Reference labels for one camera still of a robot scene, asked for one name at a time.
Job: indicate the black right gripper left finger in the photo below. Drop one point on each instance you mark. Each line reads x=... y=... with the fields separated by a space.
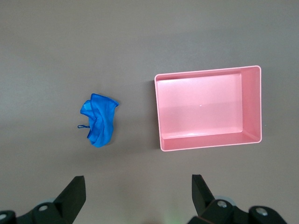
x=67 y=203

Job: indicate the pink plastic box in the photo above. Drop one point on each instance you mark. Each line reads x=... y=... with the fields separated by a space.
x=201 y=105

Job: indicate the blue cloth with loop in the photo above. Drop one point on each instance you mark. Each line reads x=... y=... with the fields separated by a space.
x=102 y=116

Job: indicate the brown table cover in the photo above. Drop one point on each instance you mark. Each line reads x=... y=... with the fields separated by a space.
x=70 y=46

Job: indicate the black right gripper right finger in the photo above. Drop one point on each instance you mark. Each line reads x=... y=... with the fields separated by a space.
x=205 y=205

